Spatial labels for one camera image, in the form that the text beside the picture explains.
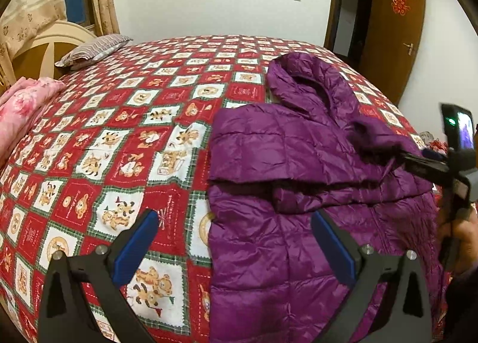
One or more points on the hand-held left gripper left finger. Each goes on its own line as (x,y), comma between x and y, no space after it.
(134,249)

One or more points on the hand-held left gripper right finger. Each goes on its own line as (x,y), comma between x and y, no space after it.
(334,251)

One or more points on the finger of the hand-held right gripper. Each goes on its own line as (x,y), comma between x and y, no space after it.
(425,169)

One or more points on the purple hooded down jacket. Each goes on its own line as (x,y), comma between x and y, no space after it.
(280,148)

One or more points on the pile of clothes on floor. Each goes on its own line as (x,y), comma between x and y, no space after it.
(429,141)

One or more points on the person's right hand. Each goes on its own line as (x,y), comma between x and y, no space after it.
(466,240)

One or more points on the brown wooden door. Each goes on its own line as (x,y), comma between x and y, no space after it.
(388,48)

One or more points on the red bear-print bedspread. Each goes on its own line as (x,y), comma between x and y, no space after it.
(112,122)

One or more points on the red paper door decoration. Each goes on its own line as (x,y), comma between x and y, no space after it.
(399,2)

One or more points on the pink floral blanket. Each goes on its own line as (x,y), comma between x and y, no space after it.
(22,104)

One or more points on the striped pillow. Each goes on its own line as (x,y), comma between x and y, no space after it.
(93,50)

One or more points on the cream wooden headboard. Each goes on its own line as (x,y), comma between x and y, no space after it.
(41,48)

